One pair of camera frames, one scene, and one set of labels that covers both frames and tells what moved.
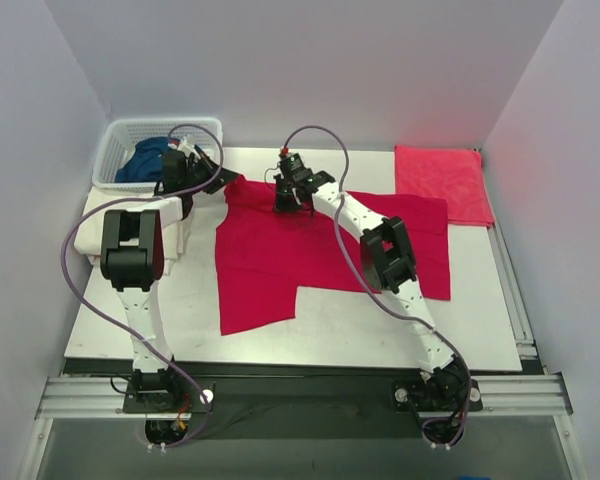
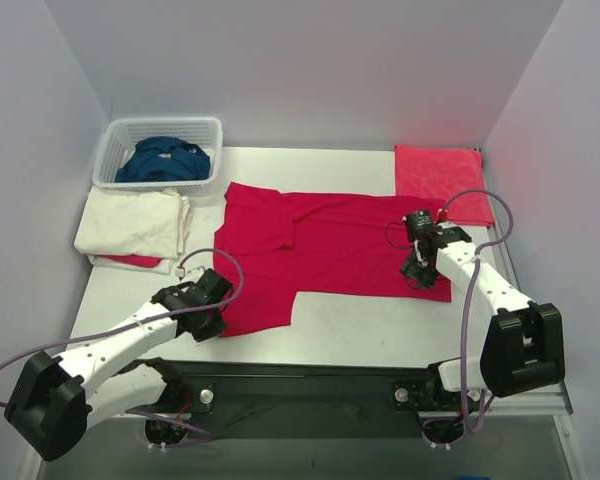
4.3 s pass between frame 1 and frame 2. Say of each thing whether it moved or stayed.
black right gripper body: moved
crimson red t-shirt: stayed
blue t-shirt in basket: stayed
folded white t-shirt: stayed
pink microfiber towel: stayed
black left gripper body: moved
